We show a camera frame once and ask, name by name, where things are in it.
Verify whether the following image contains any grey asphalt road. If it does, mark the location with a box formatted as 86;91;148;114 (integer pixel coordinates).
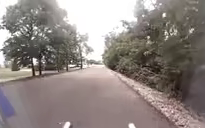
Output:
0;65;178;128

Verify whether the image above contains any wood of trees and bushes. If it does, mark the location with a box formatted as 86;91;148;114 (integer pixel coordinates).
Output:
101;0;205;116

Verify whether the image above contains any pale gravel strip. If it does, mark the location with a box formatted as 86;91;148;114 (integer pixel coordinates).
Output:
106;68;205;128

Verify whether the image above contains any robot's own part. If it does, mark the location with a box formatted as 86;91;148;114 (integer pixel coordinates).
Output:
62;121;72;128
127;122;137;128

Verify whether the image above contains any row of trees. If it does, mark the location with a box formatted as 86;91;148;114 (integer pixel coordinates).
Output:
0;0;94;77

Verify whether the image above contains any grass field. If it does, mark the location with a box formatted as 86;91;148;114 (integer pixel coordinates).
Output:
0;66;69;84

